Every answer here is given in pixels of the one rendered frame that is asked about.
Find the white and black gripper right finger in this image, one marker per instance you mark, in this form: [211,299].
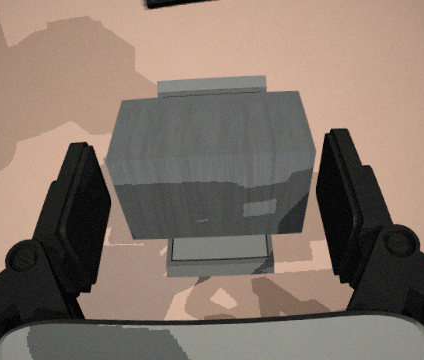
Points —
[380,260]

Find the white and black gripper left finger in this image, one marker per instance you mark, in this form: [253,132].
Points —
[44,275]

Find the dark grey block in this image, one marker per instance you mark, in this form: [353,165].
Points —
[212,165]

